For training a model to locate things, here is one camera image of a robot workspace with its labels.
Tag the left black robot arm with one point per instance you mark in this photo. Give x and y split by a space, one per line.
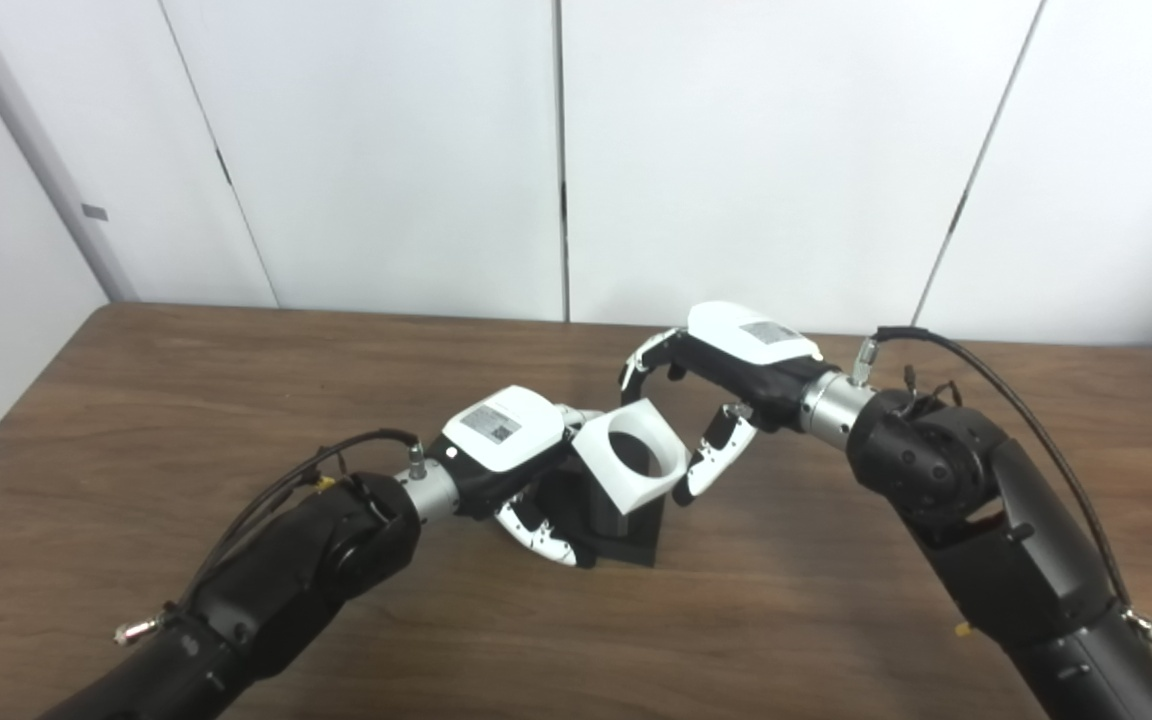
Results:
306 560

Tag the grey wall pillar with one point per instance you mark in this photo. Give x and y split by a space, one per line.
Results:
36 130

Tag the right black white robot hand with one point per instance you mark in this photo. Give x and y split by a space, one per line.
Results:
746 350

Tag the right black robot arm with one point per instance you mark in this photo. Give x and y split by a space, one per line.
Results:
1016 540

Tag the white square piece with hole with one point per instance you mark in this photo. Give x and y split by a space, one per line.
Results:
636 495

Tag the black peg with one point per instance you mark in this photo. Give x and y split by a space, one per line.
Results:
626 538

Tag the small grey pillar label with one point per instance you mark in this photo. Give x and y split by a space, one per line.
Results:
94 212

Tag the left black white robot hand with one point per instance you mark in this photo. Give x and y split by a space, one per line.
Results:
496 435

